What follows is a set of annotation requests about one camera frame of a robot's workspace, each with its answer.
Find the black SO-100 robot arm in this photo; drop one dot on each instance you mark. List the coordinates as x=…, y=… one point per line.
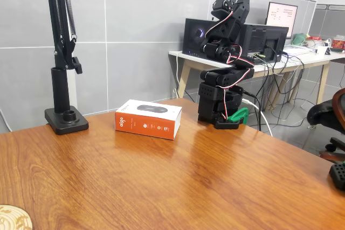
x=230, y=79

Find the red packet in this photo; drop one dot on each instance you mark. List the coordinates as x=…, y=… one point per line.
x=314, y=37

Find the black perforated second arm base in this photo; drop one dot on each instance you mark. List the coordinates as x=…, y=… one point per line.
x=338, y=176

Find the red tin can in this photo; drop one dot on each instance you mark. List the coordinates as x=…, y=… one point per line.
x=338, y=44

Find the black office chair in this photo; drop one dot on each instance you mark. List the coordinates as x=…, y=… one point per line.
x=323, y=114

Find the small white charger box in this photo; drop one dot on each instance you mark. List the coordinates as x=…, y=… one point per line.
x=321, y=50

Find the black desk stand base pole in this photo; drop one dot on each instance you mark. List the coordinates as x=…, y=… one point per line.
x=58, y=92

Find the green bag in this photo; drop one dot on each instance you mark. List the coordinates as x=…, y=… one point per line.
x=299, y=39

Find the white desk wooden legs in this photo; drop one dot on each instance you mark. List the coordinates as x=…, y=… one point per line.
x=194, y=59

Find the white papers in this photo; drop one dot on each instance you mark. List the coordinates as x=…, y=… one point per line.
x=296, y=50

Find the black computer tower case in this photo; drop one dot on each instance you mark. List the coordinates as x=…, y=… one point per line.
x=256, y=38

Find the round wooden coaster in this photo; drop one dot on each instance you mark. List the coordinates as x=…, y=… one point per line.
x=13, y=219

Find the computer monitor white screen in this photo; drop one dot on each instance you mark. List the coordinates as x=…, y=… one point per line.
x=281, y=17

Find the white orange aigo mouse box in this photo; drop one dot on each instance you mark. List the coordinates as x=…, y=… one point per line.
x=145, y=127

